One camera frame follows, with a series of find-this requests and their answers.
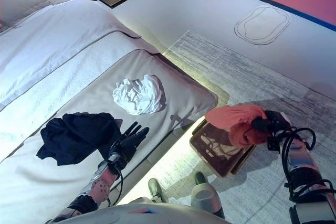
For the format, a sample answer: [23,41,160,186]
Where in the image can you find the brown wicker basket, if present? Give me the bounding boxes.
[189,121,257,178]

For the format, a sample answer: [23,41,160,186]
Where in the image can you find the white outlined floor mat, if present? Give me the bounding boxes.
[234,5,291,46]

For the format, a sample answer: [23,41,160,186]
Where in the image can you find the beige bed throw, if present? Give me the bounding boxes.
[0,48,218,224]

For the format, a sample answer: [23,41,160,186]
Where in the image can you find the grey streaked rug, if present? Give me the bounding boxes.
[146,29,336,224]

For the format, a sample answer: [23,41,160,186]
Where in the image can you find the right robot leg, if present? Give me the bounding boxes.
[190,171,226,219]

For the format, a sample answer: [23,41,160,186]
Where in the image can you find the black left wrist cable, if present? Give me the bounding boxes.
[107,165,124,207]

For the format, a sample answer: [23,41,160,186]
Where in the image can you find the orange-red garment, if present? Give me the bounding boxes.
[205,104,272,147]

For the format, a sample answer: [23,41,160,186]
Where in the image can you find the white printed garment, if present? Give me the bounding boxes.
[112,73,168,116]

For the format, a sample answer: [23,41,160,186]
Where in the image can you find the black garment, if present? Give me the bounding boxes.
[36,112,123,166]

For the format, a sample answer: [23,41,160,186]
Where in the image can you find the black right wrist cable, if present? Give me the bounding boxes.
[280,126,318,183]

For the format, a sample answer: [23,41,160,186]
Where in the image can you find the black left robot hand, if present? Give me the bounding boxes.
[109,121,150,171]

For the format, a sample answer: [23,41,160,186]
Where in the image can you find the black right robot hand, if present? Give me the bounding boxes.
[251,110,292,137]

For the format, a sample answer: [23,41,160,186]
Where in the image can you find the white duvet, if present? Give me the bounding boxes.
[0,0,158,162]

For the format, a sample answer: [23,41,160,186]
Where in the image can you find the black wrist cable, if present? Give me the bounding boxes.
[280,126,318,183]
[107,165,124,207]

